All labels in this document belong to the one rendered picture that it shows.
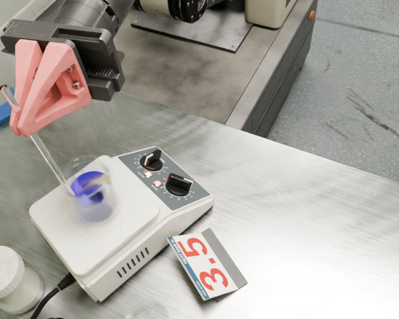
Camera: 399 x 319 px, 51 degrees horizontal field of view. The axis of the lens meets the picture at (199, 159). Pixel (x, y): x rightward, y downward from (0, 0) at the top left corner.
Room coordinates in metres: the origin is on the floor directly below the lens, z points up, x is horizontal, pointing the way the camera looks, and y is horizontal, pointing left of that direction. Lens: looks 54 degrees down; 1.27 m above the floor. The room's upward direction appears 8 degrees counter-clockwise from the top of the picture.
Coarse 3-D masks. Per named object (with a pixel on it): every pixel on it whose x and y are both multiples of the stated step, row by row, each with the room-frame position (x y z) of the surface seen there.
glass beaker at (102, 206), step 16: (80, 160) 0.28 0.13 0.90; (96, 160) 0.28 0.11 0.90; (64, 176) 0.26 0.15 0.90; (64, 192) 0.24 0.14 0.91; (96, 192) 0.23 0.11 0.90; (112, 192) 0.25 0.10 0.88; (80, 208) 0.23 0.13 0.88; (96, 208) 0.23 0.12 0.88; (112, 208) 0.24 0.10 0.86; (96, 224) 0.23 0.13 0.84
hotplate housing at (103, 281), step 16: (160, 208) 0.25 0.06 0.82; (192, 208) 0.26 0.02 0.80; (208, 208) 0.27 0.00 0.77; (160, 224) 0.23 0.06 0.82; (176, 224) 0.24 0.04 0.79; (192, 224) 0.26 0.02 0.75; (144, 240) 0.22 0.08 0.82; (160, 240) 0.23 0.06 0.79; (112, 256) 0.20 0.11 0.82; (128, 256) 0.20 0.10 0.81; (144, 256) 0.21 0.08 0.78; (96, 272) 0.18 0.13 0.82; (112, 272) 0.19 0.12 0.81; (128, 272) 0.19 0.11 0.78; (96, 288) 0.17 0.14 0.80; (112, 288) 0.18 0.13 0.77
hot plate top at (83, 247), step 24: (120, 168) 0.31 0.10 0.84; (120, 192) 0.27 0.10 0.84; (144, 192) 0.27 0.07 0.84; (48, 216) 0.25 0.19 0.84; (72, 216) 0.25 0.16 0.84; (120, 216) 0.24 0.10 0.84; (144, 216) 0.23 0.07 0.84; (48, 240) 0.22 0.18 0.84; (72, 240) 0.22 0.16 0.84; (96, 240) 0.21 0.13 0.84; (120, 240) 0.21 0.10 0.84; (72, 264) 0.19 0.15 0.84; (96, 264) 0.19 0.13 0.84
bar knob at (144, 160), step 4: (152, 152) 0.35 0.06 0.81; (156, 152) 0.35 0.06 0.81; (160, 152) 0.35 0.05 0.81; (144, 156) 0.35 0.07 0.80; (148, 156) 0.33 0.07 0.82; (152, 156) 0.34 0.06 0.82; (156, 156) 0.34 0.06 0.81; (160, 156) 0.35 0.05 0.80; (140, 160) 0.34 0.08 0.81; (144, 160) 0.33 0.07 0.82; (148, 160) 0.33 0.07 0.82; (152, 160) 0.33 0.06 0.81; (156, 160) 0.34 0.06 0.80; (160, 160) 0.34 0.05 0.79; (144, 164) 0.33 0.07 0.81; (148, 164) 0.33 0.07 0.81; (152, 164) 0.33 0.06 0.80; (156, 164) 0.33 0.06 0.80; (160, 164) 0.34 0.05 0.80; (148, 168) 0.32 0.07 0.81; (152, 168) 0.32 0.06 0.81; (156, 168) 0.33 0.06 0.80; (160, 168) 0.33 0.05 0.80
